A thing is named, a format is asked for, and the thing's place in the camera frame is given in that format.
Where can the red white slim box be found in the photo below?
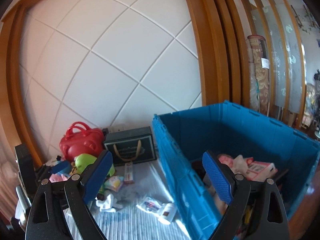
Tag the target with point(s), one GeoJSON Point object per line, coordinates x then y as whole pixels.
{"type": "Point", "coordinates": [128, 173]}

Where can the blue plastic storage crate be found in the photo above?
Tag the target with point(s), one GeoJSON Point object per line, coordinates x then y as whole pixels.
{"type": "Point", "coordinates": [228, 128]}

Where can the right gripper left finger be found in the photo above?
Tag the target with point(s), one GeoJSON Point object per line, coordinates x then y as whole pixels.
{"type": "Point", "coordinates": [46, 218]}

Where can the white medicine bottle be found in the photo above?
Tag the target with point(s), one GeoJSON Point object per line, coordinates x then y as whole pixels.
{"type": "Point", "coordinates": [167, 214]}

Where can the pastel tissue packet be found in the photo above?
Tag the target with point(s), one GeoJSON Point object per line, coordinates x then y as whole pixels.
{"type": "Point", "coordinates": [114, 183]}

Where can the wooden glass partition screen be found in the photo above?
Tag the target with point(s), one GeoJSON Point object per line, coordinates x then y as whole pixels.
{"type": "Point", "coordinates": [278, 23]}

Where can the green alien plush toy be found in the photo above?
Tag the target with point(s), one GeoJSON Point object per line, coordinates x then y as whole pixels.
{"type": "Point", "coordinates": [82, 161]}

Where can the white tissue cloth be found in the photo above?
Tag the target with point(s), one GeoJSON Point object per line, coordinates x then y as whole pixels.
{"type": "Point", "coordinates": [109, 204]}

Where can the red plastic handbag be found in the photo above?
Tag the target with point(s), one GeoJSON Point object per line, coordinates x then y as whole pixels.
{"type": "Point", "coordinates": [80, 138]}

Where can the rolled patterned carpet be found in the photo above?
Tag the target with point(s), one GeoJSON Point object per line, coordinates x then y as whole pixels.
{"type": "Point", "coordinates": [259, 64]}

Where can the white red medicine box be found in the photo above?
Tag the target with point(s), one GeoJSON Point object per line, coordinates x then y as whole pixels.
{"type": "Point", "coordinates": [150, 205]}

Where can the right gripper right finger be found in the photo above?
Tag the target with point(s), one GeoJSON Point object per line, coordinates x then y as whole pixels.
{"type": "Point", "coordinates": [268, 219]}

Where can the white wall socket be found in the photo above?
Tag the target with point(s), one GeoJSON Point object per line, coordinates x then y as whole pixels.
{"type": "Point", "coordinates": [116, 128]}

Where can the dark green gift box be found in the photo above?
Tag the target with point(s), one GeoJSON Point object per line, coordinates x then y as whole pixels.
{"type": "Point", "coordinates": [133, 145]}

